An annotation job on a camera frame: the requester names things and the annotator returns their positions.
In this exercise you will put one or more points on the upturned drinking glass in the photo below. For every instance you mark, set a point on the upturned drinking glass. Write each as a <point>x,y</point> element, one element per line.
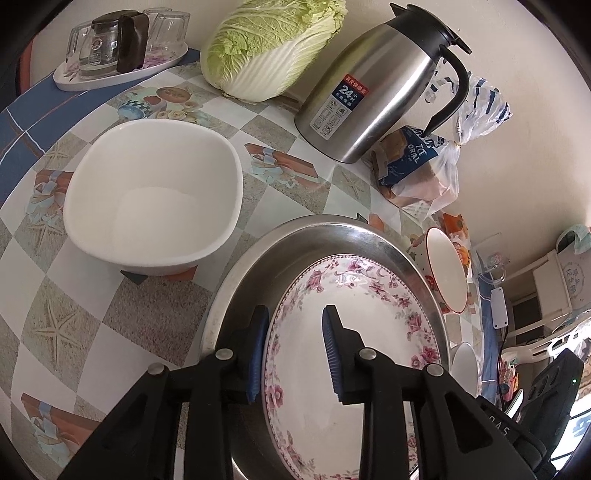
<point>171,30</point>
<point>76,46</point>
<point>154,11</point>

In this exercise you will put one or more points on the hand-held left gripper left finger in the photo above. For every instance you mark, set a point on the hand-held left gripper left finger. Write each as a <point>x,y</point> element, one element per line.
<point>256,355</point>

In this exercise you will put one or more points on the white oval tray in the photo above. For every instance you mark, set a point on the white oval tray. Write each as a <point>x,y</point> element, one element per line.
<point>115,78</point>

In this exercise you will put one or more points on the clear glass cup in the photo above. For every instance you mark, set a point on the clear glass cup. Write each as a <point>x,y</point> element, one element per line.
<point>491,267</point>

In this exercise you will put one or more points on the bagged sliced bread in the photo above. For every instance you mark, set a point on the bagged sliced bread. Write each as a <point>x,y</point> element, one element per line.
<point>415,175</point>

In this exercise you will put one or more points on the small white floral bowl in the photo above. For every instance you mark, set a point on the small white floral bowl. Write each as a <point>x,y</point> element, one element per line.
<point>464,369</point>

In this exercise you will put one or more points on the stainless steel thermos jug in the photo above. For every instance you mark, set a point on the stainless steel thermos jug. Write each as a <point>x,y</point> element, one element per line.
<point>374,92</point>

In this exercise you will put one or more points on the large stainless steel basin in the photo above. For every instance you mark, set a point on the large stainless steel basin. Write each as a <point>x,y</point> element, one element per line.
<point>286,249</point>

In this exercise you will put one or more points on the white square bowl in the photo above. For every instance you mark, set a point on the white square bowl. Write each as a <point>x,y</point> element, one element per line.
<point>152,207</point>

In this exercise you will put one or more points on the napa cabbage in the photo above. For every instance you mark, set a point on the napa cabbage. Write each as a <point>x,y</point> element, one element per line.
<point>272,50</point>

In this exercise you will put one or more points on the strawberry print bowl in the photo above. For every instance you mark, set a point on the strawberry print bowl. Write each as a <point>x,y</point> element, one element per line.
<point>445,272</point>

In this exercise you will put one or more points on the orange snack packet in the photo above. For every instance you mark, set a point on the orange snack packet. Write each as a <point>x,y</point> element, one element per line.
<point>453,221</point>
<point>463,254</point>

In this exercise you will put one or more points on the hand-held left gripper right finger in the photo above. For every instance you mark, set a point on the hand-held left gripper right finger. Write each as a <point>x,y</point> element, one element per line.
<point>330,350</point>

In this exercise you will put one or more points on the white furniture frame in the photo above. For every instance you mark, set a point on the white furniture frame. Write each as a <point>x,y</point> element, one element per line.
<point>549,286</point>

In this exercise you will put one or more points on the round pink floral plate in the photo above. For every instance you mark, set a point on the round pink floral plate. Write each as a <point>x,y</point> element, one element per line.
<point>300,350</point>

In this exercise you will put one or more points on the white rectangular device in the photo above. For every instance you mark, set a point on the white rectangular device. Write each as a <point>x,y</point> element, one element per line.
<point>499,308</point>

